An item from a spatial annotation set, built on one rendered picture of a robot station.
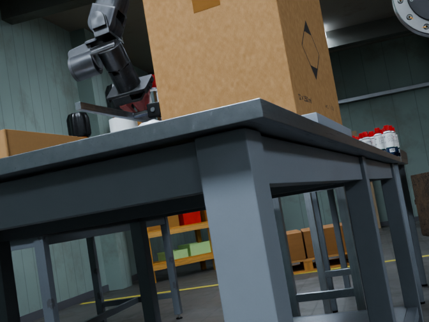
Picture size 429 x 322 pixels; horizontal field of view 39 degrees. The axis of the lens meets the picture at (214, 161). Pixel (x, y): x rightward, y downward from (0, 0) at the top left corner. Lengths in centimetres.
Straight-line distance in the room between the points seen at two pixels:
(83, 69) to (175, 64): 37
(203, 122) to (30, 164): 22
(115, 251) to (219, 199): 707
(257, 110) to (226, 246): 15
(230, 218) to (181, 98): 42
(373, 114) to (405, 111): 57
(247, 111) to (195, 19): 45
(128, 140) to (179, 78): 39
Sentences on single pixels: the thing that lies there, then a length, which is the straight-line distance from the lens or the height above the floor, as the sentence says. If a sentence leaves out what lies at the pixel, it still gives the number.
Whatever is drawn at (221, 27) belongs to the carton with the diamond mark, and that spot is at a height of 102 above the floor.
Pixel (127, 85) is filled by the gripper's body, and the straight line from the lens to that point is 137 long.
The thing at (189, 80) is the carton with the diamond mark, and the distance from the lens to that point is 103.
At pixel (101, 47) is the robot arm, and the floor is 112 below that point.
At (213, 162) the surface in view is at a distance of 65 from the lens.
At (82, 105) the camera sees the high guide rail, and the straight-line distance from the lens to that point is 112.
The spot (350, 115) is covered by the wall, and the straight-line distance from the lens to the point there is 1157.
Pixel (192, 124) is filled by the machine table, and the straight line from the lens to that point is 63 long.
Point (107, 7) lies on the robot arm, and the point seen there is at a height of 120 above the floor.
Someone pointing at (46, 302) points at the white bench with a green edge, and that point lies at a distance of 298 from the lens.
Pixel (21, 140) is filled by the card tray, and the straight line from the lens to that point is 81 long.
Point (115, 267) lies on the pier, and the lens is 772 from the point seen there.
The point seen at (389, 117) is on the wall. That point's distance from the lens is 1157.
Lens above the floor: 72
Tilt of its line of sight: 5 degrees up
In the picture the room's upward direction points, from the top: 10 degrees counter-clockwise
